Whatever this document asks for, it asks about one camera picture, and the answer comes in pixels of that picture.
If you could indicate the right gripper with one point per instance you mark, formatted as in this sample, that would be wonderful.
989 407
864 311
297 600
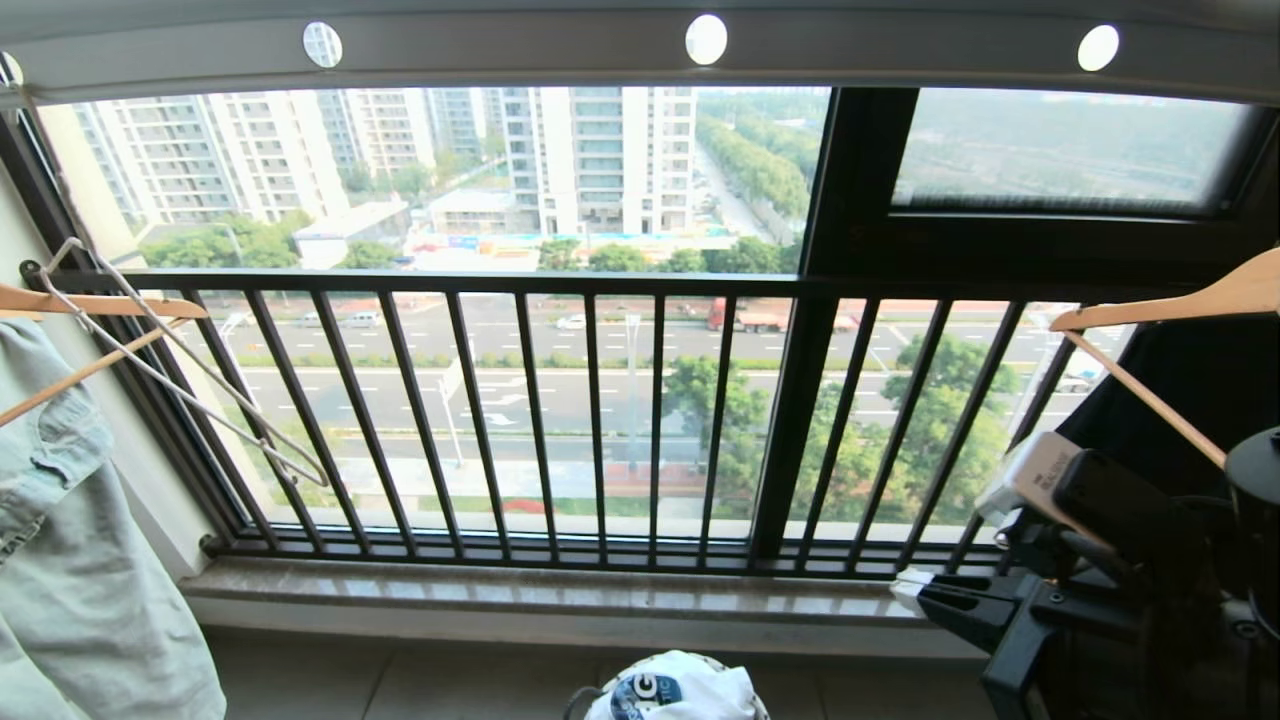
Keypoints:
1100 650

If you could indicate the grey overhead drying rack bar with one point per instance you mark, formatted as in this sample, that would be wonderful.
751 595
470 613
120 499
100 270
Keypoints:
500 55

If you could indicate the marble window sill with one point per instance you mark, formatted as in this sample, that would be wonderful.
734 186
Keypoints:
500 597

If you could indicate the wooden clothes hanger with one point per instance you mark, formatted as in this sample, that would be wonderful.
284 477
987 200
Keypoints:
1200 298
100 303

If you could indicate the black hanging garment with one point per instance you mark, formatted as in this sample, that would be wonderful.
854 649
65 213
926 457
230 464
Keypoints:
1200 370

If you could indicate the white printed garment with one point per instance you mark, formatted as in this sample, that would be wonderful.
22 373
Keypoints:
700 690

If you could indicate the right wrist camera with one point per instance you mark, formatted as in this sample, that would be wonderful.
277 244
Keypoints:
1040 470

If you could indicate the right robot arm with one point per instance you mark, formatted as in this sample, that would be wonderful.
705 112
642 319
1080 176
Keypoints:
1260 490

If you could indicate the black metal balcony railing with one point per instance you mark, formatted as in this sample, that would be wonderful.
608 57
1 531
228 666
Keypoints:
500 282

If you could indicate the black window frame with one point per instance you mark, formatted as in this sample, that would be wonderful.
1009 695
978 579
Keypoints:
860 200

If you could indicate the light green hanging garment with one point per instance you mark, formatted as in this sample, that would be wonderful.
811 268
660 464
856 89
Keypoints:
80 560

